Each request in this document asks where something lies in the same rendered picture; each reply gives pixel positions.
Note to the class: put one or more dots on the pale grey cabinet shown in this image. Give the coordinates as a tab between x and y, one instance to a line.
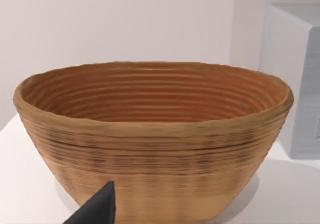
287	79

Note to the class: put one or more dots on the brown woven basket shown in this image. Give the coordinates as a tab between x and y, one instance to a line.
155	144

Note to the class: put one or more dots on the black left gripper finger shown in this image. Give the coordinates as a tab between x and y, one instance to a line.
101	206

